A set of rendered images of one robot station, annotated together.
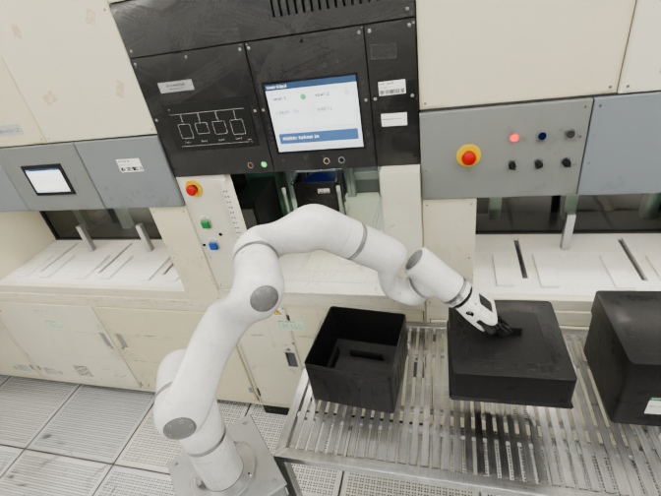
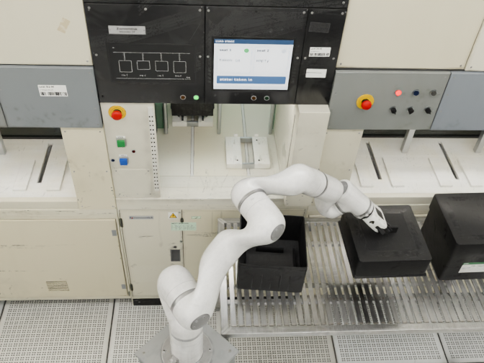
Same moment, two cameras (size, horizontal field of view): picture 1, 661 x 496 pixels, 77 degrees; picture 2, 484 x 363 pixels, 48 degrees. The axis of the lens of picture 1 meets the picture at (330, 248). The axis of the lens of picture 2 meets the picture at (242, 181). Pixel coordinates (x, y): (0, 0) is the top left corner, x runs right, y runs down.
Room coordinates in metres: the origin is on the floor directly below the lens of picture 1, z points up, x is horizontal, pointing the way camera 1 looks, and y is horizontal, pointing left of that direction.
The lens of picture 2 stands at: (-0.26, 0.70, 2.65)
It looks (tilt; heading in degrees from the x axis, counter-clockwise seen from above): 45 degrees down; 335
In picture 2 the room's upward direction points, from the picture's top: 4 degrees clockwise
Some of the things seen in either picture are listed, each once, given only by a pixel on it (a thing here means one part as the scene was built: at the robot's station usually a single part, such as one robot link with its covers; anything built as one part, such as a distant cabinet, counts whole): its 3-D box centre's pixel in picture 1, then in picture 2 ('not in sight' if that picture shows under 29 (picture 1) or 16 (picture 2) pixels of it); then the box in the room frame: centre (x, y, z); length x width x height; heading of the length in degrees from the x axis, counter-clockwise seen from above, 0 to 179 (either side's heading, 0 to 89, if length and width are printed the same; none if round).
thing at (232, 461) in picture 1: (214, 455); (186, 339); (0.71, 0.43, 0.85); 0.19 x 0.19 x 0.18
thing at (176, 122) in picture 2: not in sight; (192, 111); (1.94, -0.01, 0.89); 0.22 x 0.21 x 0.04; 161
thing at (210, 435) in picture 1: (189, 398); (181, 300); (0.74, 0.43, 1.07); 0.19 x 0.12 x 0.24; 10
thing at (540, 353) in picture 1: (504, 342); (384, 237); (0.77, -0.42, 1.02); 0.29 x 0.29 x 0.13; 73
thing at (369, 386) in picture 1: (359, 355); (271, 251); (0.97, -0.03, 0.85); 0.28 x 0.28 x 0.17; 66
